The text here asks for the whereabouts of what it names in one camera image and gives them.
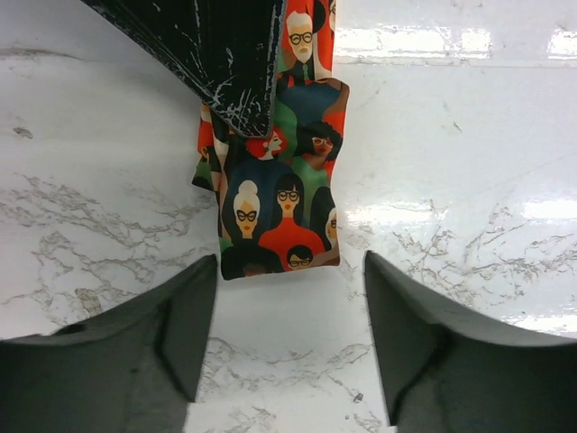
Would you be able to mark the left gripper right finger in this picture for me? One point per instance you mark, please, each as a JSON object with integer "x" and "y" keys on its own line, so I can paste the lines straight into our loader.
{"x": 447, "y": 368}

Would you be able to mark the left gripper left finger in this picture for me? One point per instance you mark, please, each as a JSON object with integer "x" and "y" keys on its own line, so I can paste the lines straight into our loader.
{"x": 133, "y": 368}

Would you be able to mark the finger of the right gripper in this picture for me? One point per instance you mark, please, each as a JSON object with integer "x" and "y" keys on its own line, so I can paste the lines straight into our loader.
{"x": 225, "y": 51}

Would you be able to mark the colourful floral patterned tie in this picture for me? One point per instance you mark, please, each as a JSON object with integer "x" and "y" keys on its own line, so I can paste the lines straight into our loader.
{"x": 276, "y": 209}

